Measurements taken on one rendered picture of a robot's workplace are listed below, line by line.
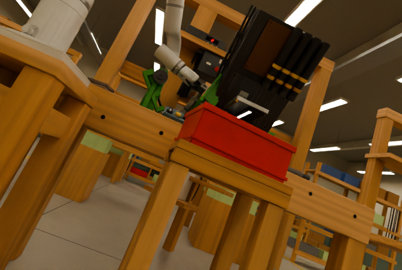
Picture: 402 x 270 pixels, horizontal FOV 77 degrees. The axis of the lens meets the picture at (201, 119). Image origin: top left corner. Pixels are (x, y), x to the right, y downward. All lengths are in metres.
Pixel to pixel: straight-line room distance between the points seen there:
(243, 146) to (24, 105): 0.54
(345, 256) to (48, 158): 1.18
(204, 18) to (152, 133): 1.12
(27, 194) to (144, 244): 0.41
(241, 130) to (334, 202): 0.66
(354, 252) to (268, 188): 0.71
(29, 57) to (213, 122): 0.46
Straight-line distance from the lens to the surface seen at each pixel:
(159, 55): 1.39
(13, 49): 0.73
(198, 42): 1.66
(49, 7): 0.88
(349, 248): 1.33
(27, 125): 0.68
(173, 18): 1.38
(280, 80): 1.26
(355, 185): 7.01
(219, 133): 0.69
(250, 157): 0.73
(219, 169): 0.66
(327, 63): 2.18
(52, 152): 0.90
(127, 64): 1.79
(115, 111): 0.99
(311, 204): 1.19
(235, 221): 0.92
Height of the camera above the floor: 0.71
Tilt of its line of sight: 14 degrees up
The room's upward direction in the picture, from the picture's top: 23 degrees clockwise
